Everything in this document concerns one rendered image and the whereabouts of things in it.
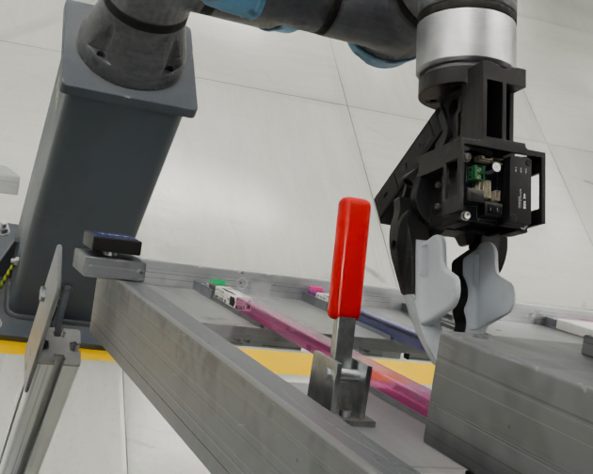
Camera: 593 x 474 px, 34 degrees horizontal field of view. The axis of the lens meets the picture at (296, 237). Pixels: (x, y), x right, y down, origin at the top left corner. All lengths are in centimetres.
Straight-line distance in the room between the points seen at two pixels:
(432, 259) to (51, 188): 87
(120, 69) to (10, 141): 72
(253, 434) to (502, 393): 15
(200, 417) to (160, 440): 111
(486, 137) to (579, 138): 216
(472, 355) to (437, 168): 33
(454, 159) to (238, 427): 27
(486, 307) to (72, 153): 83
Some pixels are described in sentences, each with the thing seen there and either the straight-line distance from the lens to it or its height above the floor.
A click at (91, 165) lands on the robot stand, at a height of 40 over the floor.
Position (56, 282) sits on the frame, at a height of 75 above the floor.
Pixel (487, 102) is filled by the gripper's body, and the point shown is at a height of 104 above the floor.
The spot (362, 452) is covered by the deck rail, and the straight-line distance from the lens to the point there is 38.
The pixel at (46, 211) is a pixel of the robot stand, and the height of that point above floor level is 29.
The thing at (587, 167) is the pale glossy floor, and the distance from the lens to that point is 276.
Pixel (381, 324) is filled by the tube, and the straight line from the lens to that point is 80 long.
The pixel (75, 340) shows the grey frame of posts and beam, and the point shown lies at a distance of 95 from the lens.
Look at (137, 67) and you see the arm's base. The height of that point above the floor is 59.
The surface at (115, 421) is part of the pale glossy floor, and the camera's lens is 167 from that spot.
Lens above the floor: 141
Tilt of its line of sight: 43 degrees down
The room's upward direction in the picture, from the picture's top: 30 degrees clockwise
